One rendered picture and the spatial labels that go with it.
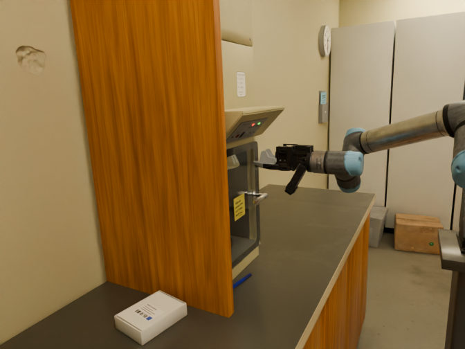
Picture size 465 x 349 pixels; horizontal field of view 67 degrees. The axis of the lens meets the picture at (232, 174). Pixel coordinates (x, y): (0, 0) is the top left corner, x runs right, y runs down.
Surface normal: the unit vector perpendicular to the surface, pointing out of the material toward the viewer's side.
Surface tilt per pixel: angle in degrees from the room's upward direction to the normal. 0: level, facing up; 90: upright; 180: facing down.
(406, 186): 90
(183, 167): 90
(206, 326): 0
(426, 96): 90
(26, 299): 90
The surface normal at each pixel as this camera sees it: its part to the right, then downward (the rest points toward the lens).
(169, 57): -0.48, 0.22
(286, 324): -0.04, -0.98
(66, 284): 0.88, 0.07
